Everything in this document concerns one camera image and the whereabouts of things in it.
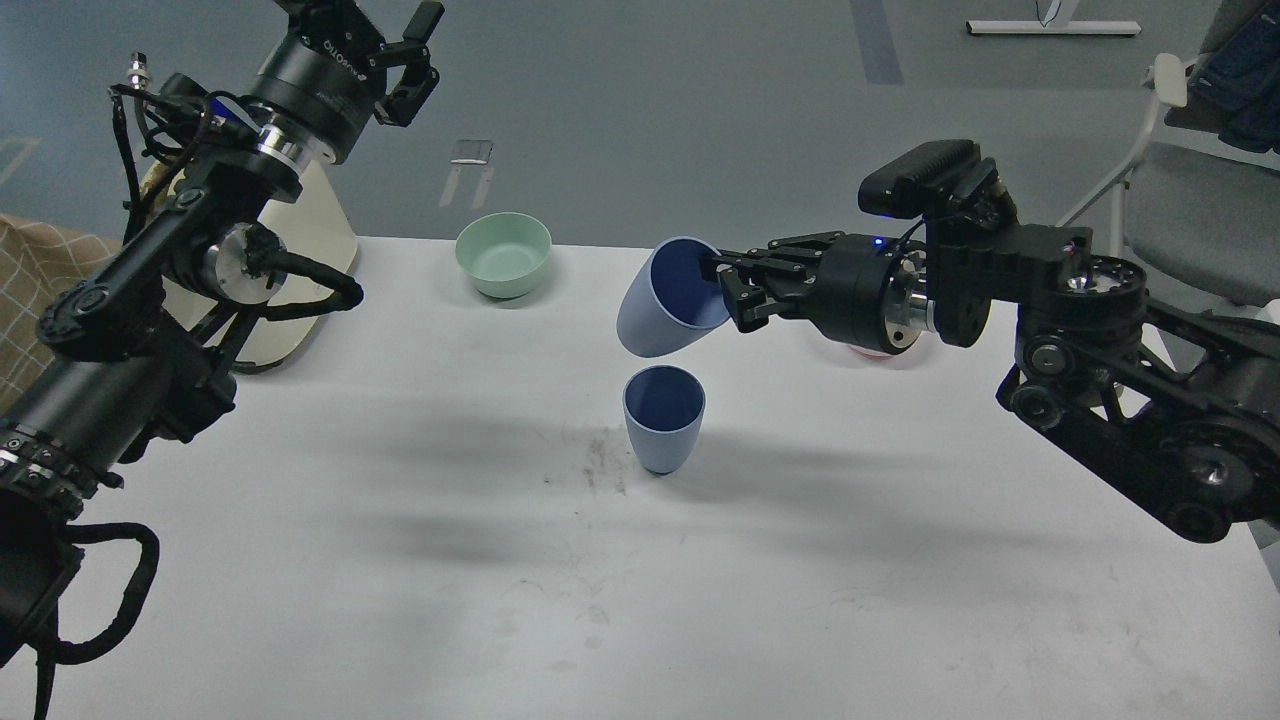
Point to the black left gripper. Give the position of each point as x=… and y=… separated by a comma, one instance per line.
x=320, y=76

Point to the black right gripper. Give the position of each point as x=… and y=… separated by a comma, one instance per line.
x=854, y=288

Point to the blue cup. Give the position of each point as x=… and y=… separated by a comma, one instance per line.
x=670, y=305
x=663, y=407

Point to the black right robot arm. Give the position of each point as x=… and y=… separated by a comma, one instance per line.
x=1176, y=411

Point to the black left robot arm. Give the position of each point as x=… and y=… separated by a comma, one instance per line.
x=144, y=347

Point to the pink bowl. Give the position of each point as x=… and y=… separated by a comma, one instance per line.
x=877, y=355

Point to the metal floor socket plate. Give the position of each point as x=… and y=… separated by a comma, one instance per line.
x=472, y=152

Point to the cream toaster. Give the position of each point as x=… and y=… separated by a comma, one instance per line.
x=315, y=227

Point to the green bowl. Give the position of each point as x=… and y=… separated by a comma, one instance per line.
x=505, y=255

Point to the beige checkered cloth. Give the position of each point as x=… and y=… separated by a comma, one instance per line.
x=38, y=261

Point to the white stand base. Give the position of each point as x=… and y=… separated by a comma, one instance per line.
x=1054, y=18

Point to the grey office chair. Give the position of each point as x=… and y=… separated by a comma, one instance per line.
x=1202, y=219

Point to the dark blue clothing on chair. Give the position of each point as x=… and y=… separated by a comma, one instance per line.
x=1233, y=88

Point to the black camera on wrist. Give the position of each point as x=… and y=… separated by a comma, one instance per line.
x=932, y=178

